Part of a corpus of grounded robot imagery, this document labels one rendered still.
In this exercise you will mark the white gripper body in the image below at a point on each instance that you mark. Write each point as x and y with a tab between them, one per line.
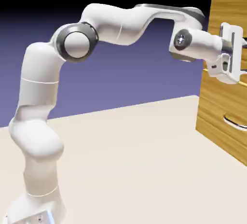
237	54

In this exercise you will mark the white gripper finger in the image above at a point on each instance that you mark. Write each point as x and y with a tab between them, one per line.
243	72
244	43

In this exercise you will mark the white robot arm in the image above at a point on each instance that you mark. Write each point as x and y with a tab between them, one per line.
38	92

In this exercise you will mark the light wood cabinet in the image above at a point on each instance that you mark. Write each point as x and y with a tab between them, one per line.
216	102

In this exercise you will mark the wooden drawer front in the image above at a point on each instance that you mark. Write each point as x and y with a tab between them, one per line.
214	102
218	7

